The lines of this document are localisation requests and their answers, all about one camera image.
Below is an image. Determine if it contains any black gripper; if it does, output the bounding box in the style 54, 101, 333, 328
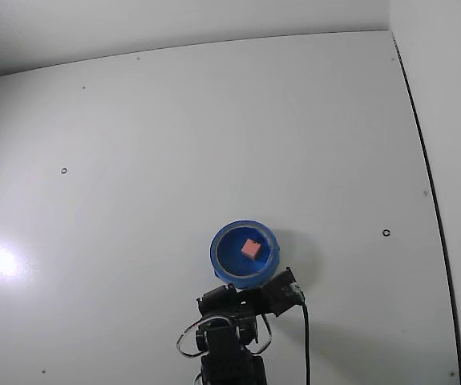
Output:
196, 282, 269, 318

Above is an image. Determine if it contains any orange cube block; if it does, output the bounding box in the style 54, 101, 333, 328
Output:
241, 238, 262, 260

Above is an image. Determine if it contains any blue tape roll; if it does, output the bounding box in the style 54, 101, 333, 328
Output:
208, 218, 281, 288

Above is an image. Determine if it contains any servo wire loop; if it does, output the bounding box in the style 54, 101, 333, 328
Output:
176, 316, 231, 358
249, 312, 273, 356

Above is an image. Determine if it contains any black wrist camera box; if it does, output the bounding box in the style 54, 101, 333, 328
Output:
261, 266, 305, 318

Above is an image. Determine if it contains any black camera cable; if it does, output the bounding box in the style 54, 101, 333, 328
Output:
300, 298, 312, 385

